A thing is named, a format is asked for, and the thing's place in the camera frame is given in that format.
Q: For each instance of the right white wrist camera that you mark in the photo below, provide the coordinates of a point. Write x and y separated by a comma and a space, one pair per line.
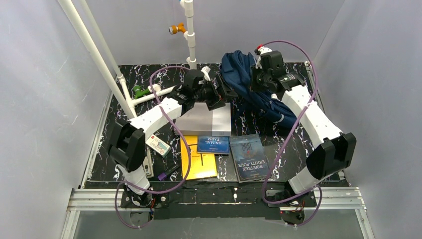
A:
259, 51

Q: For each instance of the yellow book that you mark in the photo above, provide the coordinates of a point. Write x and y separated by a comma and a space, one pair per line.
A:
202, 165

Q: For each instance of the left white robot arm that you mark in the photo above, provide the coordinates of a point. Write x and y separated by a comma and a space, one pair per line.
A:
127, 143

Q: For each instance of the blue Animal Farm book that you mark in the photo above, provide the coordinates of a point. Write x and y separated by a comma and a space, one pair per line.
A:
213, 145

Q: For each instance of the aluminium rail frame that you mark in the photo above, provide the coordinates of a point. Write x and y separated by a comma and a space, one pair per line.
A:
218, 207

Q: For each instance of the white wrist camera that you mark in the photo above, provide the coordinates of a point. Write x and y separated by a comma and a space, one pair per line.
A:
206, 70
259, 51

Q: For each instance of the white green card pack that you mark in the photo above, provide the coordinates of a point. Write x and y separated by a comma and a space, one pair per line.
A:
158, 145

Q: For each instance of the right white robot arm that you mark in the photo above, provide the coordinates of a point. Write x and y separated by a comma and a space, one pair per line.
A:
333, 149

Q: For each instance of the purple black marker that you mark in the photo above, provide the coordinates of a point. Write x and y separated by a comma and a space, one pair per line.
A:
168, 172

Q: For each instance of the Nineteen Eighty-Four book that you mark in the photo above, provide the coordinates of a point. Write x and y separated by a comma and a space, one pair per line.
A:
249, 158

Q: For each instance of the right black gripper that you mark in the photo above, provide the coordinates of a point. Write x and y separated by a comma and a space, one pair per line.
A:
259, 80

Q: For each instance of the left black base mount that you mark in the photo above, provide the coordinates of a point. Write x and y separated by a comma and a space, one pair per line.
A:
134, 201

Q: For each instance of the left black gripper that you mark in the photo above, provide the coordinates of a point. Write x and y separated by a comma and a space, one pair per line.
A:
218, 94

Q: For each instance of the green pipe valve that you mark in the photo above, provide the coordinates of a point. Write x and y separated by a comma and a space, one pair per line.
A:
139, 92

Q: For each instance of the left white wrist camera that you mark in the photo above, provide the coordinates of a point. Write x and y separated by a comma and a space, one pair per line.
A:
206, 70

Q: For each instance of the white glue stick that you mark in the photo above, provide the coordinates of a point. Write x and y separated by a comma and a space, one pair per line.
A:
148, 164

